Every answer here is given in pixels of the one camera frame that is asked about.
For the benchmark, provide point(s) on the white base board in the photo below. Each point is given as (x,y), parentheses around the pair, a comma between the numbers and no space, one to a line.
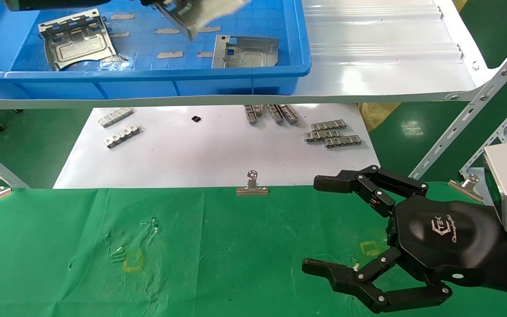
(214,149)

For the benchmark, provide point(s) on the sheet metal part with slots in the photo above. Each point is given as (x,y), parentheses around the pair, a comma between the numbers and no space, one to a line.
(77,46)

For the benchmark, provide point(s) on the small black piece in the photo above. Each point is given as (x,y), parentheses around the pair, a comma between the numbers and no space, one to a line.
(196,119)

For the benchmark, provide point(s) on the flat sheet metal part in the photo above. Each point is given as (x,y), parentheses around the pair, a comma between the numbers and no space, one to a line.
(249,55)

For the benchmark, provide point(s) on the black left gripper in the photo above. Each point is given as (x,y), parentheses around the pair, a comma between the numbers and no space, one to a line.
(51,4)

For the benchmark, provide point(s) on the grey tape piece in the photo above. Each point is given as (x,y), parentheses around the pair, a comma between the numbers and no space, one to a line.
(120,35)
(170,55)
(205,55)
(211,29)
(167,31)
(122,17)

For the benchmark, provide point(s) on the small metal bracket strip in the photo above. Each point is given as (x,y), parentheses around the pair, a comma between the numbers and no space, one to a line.
(288,114)
(115,117)
(328,125)
(258,109)
(122,136)
(342,141)
(250,114)
(321,136)
(274,113)

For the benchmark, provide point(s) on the green cloth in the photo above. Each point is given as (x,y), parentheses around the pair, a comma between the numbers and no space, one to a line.
(244,246)

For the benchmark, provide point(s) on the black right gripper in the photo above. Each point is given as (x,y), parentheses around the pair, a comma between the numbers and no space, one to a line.
(442,237)

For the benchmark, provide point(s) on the yellow woven bag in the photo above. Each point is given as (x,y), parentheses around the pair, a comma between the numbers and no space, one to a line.
(376,115)

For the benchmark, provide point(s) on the white perforated angle bar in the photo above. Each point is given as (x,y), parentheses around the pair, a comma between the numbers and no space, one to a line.
(500,132)
(478,99)

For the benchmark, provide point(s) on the blue plastic bin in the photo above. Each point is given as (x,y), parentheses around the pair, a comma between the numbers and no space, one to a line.
(148,83)

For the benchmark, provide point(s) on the white shelf board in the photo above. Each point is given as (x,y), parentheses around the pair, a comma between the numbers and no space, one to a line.
(390,66)

